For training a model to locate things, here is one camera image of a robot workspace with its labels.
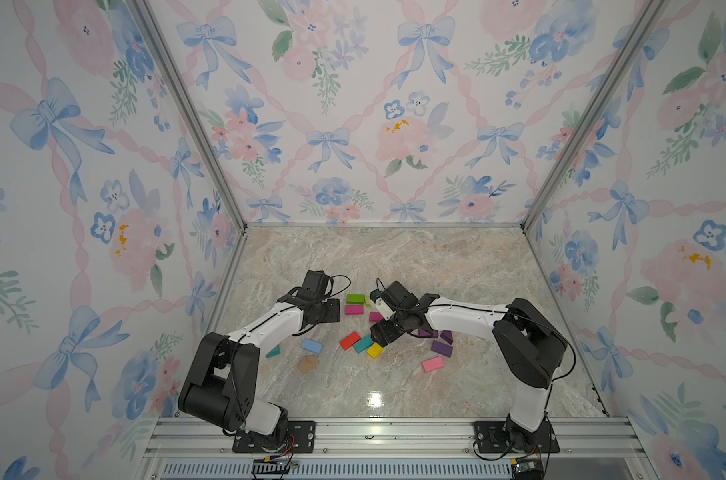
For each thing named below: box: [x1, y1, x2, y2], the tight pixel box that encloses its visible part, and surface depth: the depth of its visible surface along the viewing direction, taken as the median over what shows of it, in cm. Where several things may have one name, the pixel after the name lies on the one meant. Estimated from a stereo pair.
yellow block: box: [367, 342, 385, 359], surface depth 89 cm
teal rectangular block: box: [354, 335, 374, 354], surface depth 91 cm
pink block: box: [422, 356, 445, 373], surface depth 88 cm
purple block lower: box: [431, 340, 453, 358], surface depth 90 cm
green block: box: [346, 294, 365, 304], surface depth 102 cm
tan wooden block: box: [298, 355, 319, 374], surface depth 87 cm
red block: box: [340, 331, 361, 351], surface depth 92 cm
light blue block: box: [301, 339, 324, 355], surface depth 90 cm
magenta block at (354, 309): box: [345, 305, 364, 315], surface depth 99 cm
